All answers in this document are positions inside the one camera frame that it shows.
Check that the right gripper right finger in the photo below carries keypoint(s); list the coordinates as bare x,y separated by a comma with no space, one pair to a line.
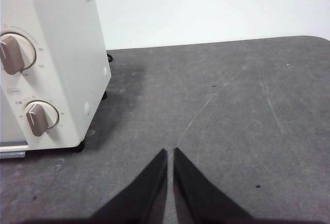
196,195

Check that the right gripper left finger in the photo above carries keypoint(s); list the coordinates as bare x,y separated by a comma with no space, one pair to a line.
144,195

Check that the black oven foot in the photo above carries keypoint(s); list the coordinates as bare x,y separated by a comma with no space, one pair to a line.
105,95
79,148

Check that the cream oven knob beige grip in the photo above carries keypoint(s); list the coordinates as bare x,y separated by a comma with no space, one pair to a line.
38,118
13,54

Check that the grey oven crumb tray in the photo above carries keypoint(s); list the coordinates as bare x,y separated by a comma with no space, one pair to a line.
11,154

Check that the cream Toshiba toaster oven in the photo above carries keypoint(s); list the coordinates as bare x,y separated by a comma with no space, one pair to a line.
64,54

